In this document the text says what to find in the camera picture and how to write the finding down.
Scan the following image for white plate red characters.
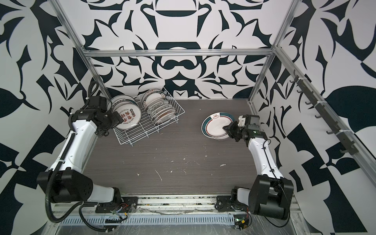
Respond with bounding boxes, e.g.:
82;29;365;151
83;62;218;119
112;101;142;130

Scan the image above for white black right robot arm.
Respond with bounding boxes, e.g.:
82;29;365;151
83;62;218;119
223;115;294;220

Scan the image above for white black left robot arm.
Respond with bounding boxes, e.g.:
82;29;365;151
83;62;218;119
37;81;122;205

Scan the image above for green red rimmed plate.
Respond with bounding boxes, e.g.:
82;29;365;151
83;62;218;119
201;112;235;140

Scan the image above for green cloud pattern plate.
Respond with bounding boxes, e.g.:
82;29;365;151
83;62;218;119
142;89;165;111

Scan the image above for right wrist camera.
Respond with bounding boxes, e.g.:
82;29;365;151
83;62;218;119
238;115;248;127

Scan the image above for white wire dish rack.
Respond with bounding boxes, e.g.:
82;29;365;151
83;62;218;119
114;87;185;146

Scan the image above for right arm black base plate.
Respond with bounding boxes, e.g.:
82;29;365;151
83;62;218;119
214;195;248;212

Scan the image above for aluminium cage frame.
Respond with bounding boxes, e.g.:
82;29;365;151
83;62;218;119
50;1;376;184

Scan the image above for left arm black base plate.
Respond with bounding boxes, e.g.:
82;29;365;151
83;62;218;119
96;196;139;213

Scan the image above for black corrugated cable conduit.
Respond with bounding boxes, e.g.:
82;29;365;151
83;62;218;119
43;140;118;233

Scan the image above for black wall hook rail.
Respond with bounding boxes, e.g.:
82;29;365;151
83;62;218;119
291;71;359;155

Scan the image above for white slotted cable duct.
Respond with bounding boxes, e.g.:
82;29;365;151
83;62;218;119
58;213;236;226

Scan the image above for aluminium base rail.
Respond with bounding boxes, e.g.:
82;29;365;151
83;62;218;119
49;193;302;216

